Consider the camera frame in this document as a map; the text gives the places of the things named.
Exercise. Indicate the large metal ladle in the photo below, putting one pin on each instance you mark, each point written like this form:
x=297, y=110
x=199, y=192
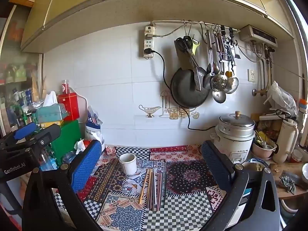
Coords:
x=207, y=79

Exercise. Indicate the white rice cooker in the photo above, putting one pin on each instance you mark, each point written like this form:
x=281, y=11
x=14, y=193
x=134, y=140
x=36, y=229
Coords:
x=238, y=146

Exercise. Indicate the clear plastic bottle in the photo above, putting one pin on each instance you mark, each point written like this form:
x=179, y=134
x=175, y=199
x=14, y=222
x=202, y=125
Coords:
x=47, y=163

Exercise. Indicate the metal rice cooker lid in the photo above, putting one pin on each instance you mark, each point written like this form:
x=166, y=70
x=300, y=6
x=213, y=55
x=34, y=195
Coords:
x=237, y=122

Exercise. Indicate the white wall socket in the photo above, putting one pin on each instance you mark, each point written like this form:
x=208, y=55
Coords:
x=251, y=75

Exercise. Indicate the blue patterned bowl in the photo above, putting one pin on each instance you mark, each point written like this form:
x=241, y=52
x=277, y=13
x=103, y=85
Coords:
x=252, y=166

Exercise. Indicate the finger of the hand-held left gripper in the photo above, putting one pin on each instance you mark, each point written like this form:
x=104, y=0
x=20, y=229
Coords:
x=48, y=133
x=24, y=130

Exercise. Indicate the grey rag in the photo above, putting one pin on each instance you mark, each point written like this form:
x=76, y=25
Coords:
x=287, y=182

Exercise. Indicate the green peeler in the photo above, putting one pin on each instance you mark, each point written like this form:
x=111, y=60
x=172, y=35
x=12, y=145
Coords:
x=196, y=47

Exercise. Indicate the perforated metal skimmer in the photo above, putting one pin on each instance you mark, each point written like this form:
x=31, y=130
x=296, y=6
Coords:
x=219, y=80

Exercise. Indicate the white blue flour bag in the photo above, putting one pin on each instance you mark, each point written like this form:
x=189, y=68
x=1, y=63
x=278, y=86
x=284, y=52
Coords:
x=92, y=130

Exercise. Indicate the white chopstick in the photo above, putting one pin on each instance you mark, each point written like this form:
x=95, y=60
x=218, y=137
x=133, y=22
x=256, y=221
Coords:
x=156, y=190

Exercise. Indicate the black frying pan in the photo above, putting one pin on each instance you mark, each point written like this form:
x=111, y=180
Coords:
x=185, y=89

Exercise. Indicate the white thermos jug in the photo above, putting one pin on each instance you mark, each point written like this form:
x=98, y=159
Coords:
x=286, y=139

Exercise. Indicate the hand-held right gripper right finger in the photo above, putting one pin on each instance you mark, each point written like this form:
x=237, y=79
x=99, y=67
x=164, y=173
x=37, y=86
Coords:
x=215, y=163

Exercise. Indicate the teal tissue box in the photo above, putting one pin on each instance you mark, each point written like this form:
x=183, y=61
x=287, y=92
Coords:
x=51, y=114

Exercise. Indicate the yellow flat box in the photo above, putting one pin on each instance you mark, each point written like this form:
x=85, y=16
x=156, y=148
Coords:
x=48, y=125

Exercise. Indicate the white water heater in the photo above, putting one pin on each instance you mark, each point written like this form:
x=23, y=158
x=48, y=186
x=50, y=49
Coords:
x=258, y=35

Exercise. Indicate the metal hanging rail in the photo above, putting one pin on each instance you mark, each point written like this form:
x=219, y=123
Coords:
x=173, y=21

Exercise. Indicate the white paper napkin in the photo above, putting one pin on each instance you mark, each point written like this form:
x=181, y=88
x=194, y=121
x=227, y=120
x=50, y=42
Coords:
x=78, y=146

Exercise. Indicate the white ceramic cup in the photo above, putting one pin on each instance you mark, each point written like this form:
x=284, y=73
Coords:
x=127, y=166

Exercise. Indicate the red tomato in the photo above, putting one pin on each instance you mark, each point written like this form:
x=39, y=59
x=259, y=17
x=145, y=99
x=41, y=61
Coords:
x=84, y=144

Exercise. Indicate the red tin box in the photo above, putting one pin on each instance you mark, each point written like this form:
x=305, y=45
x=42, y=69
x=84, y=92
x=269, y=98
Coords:
x=69, y=105

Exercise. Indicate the metal mesh strainer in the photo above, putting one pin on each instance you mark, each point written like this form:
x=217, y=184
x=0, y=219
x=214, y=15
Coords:
x=232, y=84

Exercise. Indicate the glass display cabinet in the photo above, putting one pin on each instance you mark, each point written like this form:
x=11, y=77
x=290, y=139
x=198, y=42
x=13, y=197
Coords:
x=16, y=77

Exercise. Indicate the white power strip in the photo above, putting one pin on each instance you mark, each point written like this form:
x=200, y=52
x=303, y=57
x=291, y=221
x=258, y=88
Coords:
x=148, y=43

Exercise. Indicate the clear plastic bag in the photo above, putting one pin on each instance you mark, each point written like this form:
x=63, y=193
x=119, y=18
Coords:
x=281, y=98

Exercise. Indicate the patterned patchwork tablecloth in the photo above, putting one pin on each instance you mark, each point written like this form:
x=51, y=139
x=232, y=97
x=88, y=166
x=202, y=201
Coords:
x=187, y=173

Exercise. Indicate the small metal ladle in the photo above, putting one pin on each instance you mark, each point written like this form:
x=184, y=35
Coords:
x=219, y=97

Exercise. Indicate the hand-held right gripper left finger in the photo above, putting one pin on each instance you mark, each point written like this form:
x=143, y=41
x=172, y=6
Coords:
x=86, y=166

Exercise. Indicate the pink bowl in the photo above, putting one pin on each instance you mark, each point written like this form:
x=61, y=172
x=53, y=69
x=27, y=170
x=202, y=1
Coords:
x=261, y=152

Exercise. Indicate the wooden side table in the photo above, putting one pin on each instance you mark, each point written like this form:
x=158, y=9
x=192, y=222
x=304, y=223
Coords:
x=279, y=192

